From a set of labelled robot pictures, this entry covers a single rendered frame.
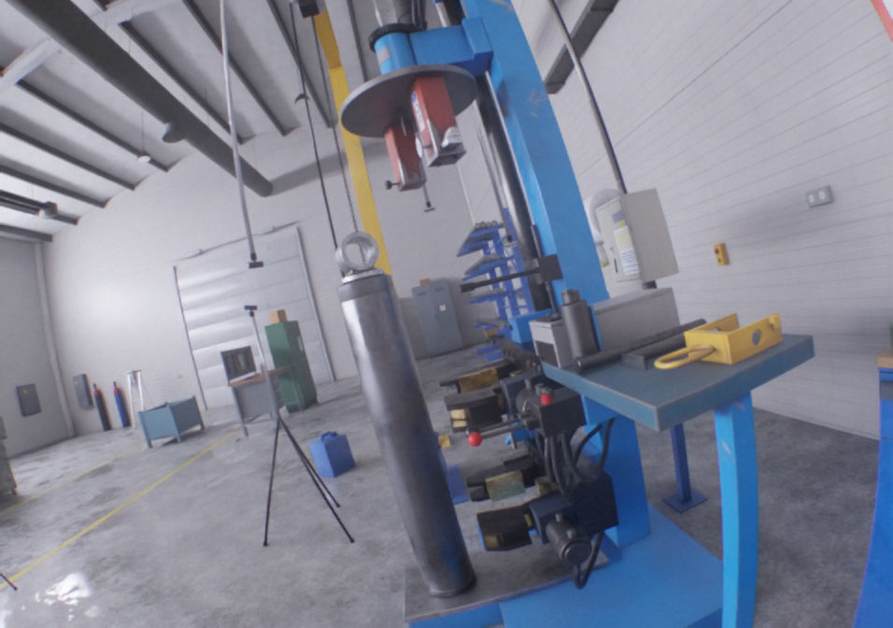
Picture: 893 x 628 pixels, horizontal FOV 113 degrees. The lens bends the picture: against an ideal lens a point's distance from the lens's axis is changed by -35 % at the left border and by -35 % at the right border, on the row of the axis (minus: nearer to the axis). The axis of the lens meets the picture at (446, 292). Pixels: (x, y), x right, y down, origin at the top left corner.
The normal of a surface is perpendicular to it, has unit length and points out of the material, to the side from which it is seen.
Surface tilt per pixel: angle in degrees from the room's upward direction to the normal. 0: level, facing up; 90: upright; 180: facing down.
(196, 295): 90
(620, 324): 90
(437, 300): 90
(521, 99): 90
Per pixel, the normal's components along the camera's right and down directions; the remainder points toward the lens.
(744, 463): 0.07, -0.04
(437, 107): 0.36, -0.11
